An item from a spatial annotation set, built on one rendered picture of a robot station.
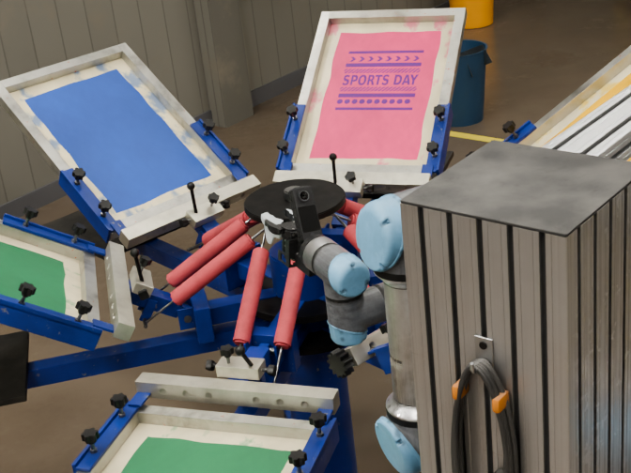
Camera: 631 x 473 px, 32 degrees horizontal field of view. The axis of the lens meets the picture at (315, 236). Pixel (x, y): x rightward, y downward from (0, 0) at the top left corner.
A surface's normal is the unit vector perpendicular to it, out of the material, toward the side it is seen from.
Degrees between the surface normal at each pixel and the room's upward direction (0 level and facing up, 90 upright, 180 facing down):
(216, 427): 90
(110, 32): 90
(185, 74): 90
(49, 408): 0
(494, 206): 0
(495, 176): 0
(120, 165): 32
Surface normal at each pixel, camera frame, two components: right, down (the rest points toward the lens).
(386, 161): -0.25, -0.54
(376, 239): -0.89, 0.16
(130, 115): 0.26, -0.63
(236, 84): 0.78, 0.19
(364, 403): -0.11, -0.90
